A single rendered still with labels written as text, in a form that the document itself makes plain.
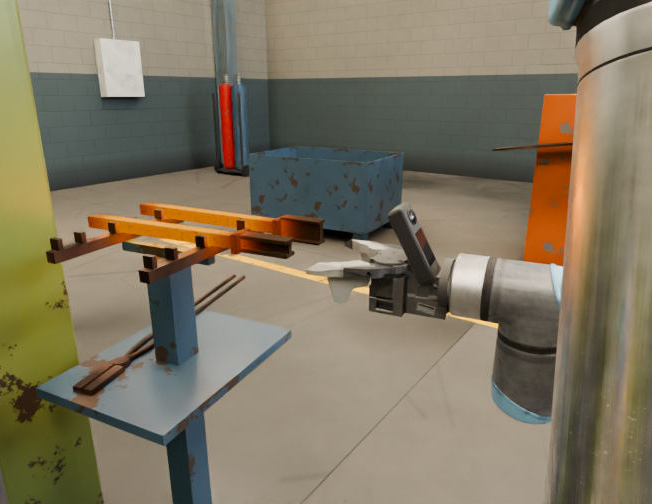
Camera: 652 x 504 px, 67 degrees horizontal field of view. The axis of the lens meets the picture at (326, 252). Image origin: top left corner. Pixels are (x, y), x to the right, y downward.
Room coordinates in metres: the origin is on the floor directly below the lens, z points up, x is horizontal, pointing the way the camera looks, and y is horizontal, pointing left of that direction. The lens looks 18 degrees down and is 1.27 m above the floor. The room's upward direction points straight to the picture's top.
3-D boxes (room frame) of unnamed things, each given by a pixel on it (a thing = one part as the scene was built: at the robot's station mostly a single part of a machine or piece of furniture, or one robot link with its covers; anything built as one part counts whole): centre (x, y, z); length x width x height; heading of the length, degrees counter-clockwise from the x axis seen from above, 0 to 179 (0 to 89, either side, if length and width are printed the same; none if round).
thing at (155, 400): (0.89, 0.30, 0.75); 0.40 x 0.30 x 0.02; 154
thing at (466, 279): (0.66, -0.20, 1.00); 0.10 x 0.05 x 0.09; 155
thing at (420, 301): (0.69, -0.13, 1.00); 0.12 x 0.08 x 0.09; 65
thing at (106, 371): (1.04, 0.34, 0.77); 0.60 x 0.04 x 0.01; 162
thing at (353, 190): (4.67, -0.01, 0.36); 1.21 x 0.81 x 0.72; 61
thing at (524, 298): (0.62, -0.28, 1.00); 0.12 x 0.09 x 0.10; 65
